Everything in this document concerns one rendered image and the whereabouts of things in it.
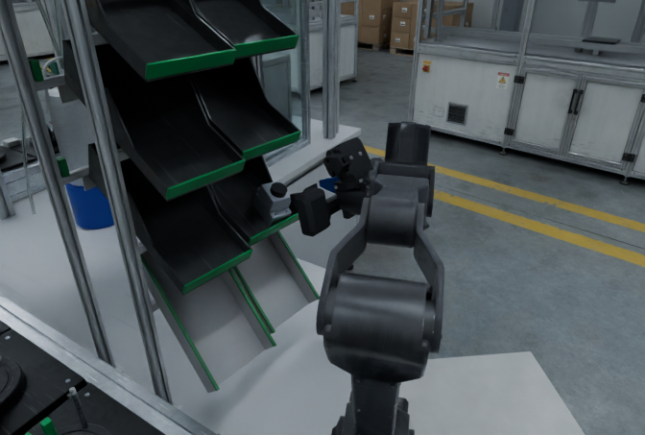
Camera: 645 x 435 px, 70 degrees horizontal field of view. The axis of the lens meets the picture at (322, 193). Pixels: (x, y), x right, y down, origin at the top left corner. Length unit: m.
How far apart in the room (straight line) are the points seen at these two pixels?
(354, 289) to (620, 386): 2.22
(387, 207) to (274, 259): 0.64
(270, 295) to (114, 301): 0.49
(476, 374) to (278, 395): 0.41
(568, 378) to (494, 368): 1.32
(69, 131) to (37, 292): 0.46
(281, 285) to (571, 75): 3.62
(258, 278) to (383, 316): 0.66
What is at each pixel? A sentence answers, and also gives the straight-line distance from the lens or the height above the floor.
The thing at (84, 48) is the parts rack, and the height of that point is 1.54.
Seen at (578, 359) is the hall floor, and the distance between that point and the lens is 2.53.
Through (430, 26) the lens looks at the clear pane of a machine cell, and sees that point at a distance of 4.70.
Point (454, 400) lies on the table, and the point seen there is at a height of 0.86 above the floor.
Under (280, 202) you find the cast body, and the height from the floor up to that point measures 1.25.
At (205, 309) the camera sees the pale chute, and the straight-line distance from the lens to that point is 0.88.
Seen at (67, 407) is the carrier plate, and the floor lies 0.97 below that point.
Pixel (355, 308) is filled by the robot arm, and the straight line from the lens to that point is 0.31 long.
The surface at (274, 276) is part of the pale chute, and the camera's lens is 0.97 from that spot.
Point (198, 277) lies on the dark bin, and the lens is 0.75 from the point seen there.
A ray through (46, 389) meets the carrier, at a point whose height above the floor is 0.97.
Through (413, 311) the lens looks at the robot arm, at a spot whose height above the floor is 1.44.
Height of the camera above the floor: 1.64
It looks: 27 degrees down
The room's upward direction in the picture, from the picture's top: straight up
